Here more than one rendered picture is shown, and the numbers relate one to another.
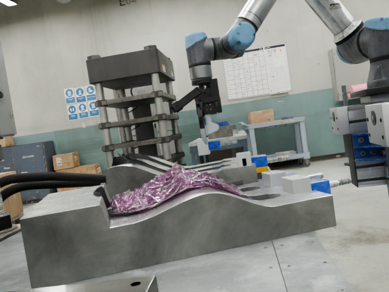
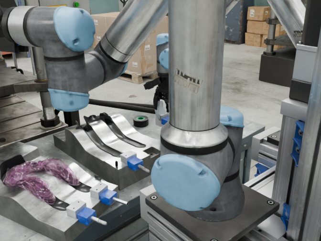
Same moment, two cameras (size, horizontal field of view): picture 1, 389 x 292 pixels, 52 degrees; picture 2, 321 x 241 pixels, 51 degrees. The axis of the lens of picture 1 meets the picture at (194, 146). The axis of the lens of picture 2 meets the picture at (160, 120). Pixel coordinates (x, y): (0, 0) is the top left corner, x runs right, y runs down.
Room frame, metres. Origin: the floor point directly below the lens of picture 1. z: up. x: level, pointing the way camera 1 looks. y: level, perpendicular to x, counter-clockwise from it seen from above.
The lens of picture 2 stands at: (0.28, -0.93, 1.53)
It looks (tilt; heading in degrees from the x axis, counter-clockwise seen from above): 23 degrees down; 41
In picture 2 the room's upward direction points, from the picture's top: 1 degrees counter-clockwise
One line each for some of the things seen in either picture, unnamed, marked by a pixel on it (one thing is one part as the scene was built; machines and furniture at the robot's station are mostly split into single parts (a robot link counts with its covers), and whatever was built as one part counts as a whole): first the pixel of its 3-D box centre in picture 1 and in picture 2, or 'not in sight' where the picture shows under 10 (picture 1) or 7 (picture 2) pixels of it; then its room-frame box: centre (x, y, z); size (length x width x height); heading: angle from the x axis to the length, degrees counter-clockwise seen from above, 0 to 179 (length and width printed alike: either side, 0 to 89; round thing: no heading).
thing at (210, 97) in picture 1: (206, 98); (167, 86); (1.33, -0.06, 1.09); 0.09 x 0.08 x 0.12; 84
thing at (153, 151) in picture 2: not in sight; (151, 154); (1.14, -0.14, 0.87); 0.05 x 0.05 x 0.04; 84
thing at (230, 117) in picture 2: not in sight; (213, 137); (0.84, -0.60, 1.20); 0.13 x 0.12 x 0.14; 16
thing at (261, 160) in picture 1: (262, 160); (137, 164); (1.03, -0.17, 0.89); 0.13 x 0.05 x 0.05; 84
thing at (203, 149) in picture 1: (217, 144); (169, 121); (1.33, -0.08, 0.93); 0.13 x 0.05 x 0.05; 84
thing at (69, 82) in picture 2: not in sight; (73, 78); (0.66, -0.37, 1.34); 0.11 x 0.08 x 0.11; 16
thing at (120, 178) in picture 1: (165, 179); (107, 141); (1.12, 0.09, 0.87); 0.50 x 0.26 x 0.14; 84
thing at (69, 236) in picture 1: (178, 208); (37, 185); (0.75, 0.05, 0.86); 0.50 x 0.26 x 0.11; 101
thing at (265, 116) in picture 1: (260, 118); not in sight; (7.02, -1.23, 0.94); 0.41 x 0.33 x 0.29; 91
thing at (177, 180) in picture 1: (175, 185); (38, 173); (0.76, 0.05, 0.90); 0.26 x 0.18 x 0.08; 101
